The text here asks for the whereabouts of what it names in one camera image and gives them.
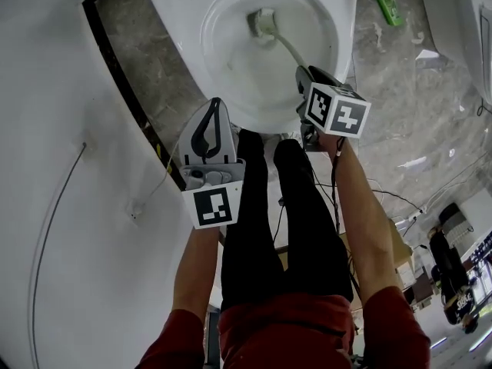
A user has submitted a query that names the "person's left forearm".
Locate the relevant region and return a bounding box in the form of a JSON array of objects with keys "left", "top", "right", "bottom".
[{"left": 171, "top": 224, "right": 223, "bottom": 322}]

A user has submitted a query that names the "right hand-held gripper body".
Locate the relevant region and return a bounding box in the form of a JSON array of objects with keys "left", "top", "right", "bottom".
[{"left": 294, "top": 81, "right": 373, "bottom": 152}]

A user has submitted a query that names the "person's red shirt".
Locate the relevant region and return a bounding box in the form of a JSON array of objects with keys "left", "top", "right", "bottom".
[{"left": 134, "top": 286, "right": 432, "bottom": 369}]

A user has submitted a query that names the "black floor trim strip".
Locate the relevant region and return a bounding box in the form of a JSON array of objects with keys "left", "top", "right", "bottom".
[{"left": 81, "top": 0, "right": 188, "bottom": 191}]

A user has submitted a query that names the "white toilet brush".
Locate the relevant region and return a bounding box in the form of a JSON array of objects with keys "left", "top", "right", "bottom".
[{"left": 245, "top": 8, "right": 309, "bottom": 71}]

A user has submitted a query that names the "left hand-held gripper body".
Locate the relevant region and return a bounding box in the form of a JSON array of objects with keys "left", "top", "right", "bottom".
[{"left": 178, "top": 158, "right": 247, "bottom": 231}]

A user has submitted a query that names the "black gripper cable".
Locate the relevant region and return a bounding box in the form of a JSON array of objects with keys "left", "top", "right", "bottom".
[{"left": 274, "top": 136, "right": 364, "bottom": 299}]

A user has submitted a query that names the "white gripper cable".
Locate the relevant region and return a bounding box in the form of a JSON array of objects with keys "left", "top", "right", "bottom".
[{"left": 130, "top": 135, "right": 182, "bottom": 213}]

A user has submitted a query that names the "person's right forearm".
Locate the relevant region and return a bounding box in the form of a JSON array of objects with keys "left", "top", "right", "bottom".
[{"left": 317, "top": 133, "right": 401, "bottom": 311}]

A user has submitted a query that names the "thin wall cable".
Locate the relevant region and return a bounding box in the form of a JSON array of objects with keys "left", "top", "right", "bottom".
[{"left": 29, "top": 142, "right": 88, "bottom": 369}]

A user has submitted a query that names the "cardboard box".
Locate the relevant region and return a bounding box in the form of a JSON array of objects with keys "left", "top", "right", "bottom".
[{"left": 387, "top": 217, "right": 415, "bottom": 284}]

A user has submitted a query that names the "green plastic bottle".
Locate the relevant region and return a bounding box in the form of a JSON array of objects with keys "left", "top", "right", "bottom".
[{"left": 371, "top": 0, "right": 404, "bottom": 27}]

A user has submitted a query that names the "person's leg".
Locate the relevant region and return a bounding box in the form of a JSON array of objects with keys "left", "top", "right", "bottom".
[
  {"left": 272, "top": 138, "right": 354, "bottom": 303},
  {"left": 221, "top": 128, "right": 288, "bottom": 313}
]

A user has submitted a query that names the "person's right leg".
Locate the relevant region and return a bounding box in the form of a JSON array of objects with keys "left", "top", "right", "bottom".
[{"left": 272, "top": 138, "right": 354, "bottom": 303}]

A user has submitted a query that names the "white wall socket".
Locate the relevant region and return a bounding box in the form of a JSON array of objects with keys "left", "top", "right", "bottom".
[{"left": 128, "top": 200, "right": 146, "bottom": 222}]

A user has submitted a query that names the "person's left leg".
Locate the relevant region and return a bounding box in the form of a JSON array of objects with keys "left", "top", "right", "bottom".
[{"left": 221, "top": 128, "right": 288, "bottom": 313}]

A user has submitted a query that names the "white neighbouring toilet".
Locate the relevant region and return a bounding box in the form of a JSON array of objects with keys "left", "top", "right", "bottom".
[{"left": 417, "top": 0, "right": 492, "bottom": 105}]

